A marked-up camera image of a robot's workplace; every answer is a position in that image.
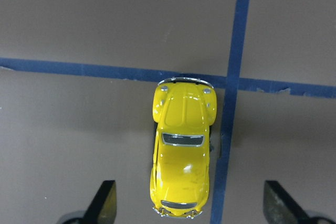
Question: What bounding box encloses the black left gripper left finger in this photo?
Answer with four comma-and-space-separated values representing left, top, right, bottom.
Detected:
82, 180, 117, 223

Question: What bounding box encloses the brown paper table cover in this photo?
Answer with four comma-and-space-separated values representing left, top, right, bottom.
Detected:
1, 0, 335, 223

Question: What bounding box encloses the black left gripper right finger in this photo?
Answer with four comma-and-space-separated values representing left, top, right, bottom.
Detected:
263, 180, 310, 224

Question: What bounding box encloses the yellow toy beetle car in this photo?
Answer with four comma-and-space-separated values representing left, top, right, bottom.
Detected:
150, 77, 217, 219

